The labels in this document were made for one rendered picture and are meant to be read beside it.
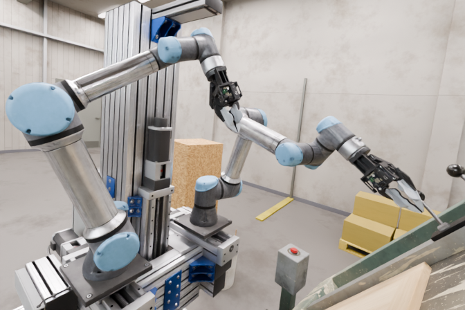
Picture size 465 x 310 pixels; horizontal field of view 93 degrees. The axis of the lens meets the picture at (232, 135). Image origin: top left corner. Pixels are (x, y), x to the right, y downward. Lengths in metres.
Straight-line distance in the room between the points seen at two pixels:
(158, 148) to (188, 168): 1.43
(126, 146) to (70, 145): 0.40
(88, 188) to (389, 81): 4.25
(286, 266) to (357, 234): 2.17
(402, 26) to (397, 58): 0.48
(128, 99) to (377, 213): 3.30
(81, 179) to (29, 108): 0.20
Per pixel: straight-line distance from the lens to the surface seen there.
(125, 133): 1.04
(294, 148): 0.71
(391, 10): 4.74
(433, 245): 0.84
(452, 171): 0.86
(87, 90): 0.80
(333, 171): 4.51
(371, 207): 3.63
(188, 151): 2.38
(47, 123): 0.64
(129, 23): 1.09
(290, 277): 1.35
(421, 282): 0.74
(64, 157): 0.67
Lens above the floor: 1.62
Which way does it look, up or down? 6 degrees down
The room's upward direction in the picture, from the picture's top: 5 degrees clockwise
